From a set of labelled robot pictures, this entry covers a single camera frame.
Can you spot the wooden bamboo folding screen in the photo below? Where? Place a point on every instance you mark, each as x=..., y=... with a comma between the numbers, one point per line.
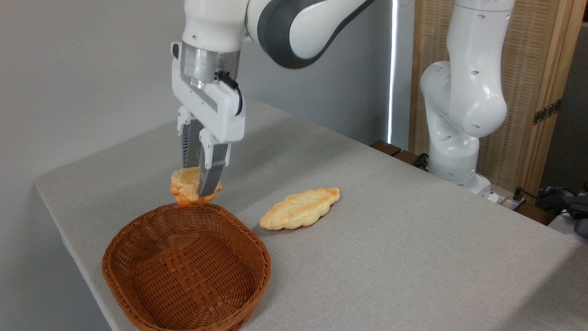
x=528, y=46

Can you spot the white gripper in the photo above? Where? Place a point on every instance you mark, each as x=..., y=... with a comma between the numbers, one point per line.
x=220, y=112

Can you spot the white power strip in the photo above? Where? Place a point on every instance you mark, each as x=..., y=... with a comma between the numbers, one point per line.
x=507, y=201

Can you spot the silver metal wrist flange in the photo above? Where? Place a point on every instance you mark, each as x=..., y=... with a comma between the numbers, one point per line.
x=204, y=64

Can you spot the dark brown wooden board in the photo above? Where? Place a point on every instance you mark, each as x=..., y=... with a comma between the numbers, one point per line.
x=390, y=149

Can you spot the long braided bread loaf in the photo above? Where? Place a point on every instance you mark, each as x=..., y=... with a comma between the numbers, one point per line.
x=298, y=209

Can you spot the dark grey bag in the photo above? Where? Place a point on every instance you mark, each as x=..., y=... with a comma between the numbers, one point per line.
x=569, y=204

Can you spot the brass screen hinge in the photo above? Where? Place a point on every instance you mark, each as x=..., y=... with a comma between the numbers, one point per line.
x=546, y=111

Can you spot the small round bread roll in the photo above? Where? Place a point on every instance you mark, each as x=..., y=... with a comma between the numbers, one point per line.
x=186, y=186

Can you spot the grey tablecloth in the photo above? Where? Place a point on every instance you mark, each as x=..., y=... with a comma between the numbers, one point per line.
x=413, y=257

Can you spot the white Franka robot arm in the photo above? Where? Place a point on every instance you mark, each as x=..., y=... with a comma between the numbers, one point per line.
x=473, y=92

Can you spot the brown wicker basket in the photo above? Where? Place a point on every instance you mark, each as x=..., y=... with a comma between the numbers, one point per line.
x=183, y=276

